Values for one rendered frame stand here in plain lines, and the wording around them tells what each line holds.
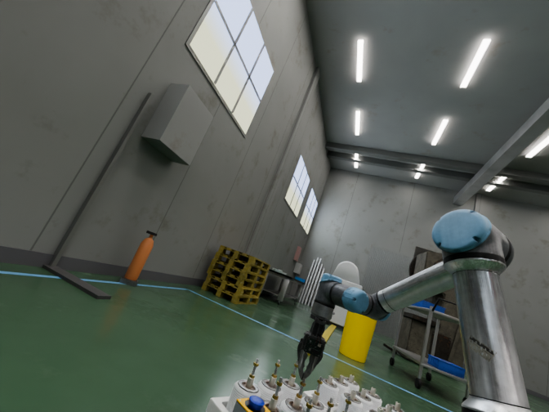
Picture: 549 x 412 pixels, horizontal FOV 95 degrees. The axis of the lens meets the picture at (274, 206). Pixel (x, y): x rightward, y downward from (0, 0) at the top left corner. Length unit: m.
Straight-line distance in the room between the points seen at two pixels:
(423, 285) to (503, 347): 0.28
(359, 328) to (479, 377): 3.15
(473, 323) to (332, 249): 10.86
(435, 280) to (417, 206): 11.43
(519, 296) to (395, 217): 4.70
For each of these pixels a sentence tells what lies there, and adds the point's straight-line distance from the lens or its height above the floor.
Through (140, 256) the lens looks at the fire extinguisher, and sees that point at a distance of 3.20.
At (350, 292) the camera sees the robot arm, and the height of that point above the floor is 0.66.
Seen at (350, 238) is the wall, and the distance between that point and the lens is 11.56.
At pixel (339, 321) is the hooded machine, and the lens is 6.89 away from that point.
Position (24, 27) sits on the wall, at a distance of 2.77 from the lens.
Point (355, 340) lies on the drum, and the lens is 3.81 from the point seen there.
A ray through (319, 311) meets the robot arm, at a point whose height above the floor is 0.57.
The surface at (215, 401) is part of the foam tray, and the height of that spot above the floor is 0.18.
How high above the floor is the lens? 0.62
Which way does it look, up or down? 15 degrees up
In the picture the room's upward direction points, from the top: 21 degrees clockwise
